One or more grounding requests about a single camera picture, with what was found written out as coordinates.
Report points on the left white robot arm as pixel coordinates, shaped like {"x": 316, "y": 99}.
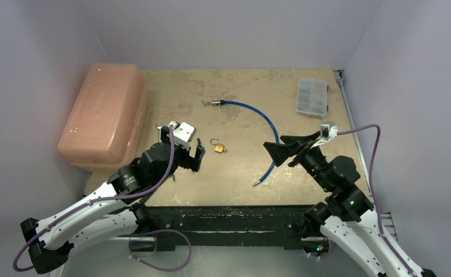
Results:
{"x": 115, "y": 208}

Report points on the blue cable lock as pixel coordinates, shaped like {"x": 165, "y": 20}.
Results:
{"x": 260, "y": 122}

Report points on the aluminium frame rail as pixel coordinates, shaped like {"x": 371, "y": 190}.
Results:
{"x": 353, "y": 126}

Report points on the brass padlock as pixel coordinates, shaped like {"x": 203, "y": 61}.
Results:
{"x": 218, "y": 147}

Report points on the silver open-end wrench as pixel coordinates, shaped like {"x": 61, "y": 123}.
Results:
{"x": 159, "y": 125}

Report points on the silver key bunch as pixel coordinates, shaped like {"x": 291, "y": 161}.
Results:
{"x": 206, "y": 103}

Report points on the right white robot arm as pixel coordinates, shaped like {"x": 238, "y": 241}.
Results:
{"x": 347, "y": 216}

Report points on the pink translucent plastic toolbox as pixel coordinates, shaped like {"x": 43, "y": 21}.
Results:
{"x": 104, "y": 126}

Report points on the clear compartment screw box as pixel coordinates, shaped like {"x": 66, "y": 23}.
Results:
{"x": 312, "y": 97}

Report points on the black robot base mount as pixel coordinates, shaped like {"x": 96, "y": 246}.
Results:
{"x": 285, "y": 226}

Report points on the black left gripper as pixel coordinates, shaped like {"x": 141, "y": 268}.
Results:
{"x": 190, "y": 161}

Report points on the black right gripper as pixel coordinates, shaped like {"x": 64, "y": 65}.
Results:
{"x": 300, "y": 150}

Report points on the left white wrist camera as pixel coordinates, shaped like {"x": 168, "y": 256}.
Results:
{"x": 183, "y": 133}

